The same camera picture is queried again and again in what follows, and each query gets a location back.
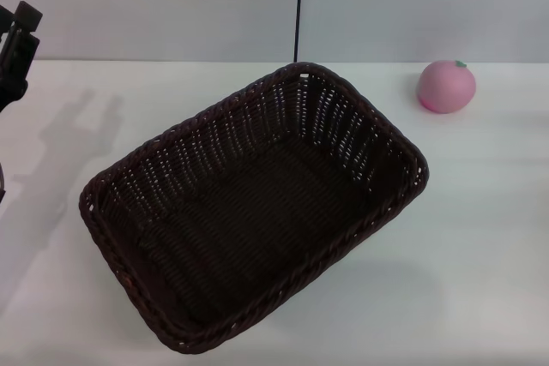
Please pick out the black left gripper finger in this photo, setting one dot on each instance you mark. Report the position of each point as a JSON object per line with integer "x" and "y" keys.
{"x": 21, "y": 53}
{"x": 3, "y": 19}

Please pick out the dark brown wicker basket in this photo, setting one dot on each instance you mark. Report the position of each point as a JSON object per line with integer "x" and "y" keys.
{"x": 257, "y": 211}

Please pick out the pink peach toy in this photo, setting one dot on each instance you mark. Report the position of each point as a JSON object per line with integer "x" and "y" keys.
{"x": 446, "y": 87}

